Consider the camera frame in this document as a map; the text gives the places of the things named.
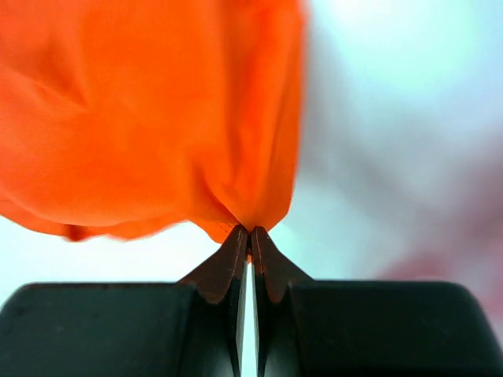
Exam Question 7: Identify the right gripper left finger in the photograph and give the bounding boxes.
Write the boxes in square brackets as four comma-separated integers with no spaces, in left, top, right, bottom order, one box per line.
[1,226,248,376]

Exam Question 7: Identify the orange t shirt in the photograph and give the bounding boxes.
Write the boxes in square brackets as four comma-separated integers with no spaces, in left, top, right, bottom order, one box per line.
[1,1,307,242]

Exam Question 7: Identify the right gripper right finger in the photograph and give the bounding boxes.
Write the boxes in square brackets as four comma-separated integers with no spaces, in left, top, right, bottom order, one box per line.
[250,227,502,376]

